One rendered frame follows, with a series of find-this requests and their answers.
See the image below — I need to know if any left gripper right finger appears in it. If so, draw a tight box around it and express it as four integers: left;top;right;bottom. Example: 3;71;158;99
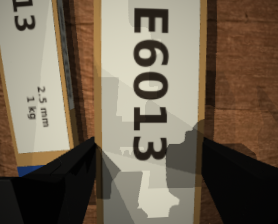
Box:
202;137;278;224

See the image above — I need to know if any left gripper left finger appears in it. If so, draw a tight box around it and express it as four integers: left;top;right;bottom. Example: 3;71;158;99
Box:
0;136;96;224

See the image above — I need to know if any white welding electrode pack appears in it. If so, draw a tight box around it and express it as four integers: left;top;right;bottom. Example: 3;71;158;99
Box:
0;0;79;177
94;0;207;224

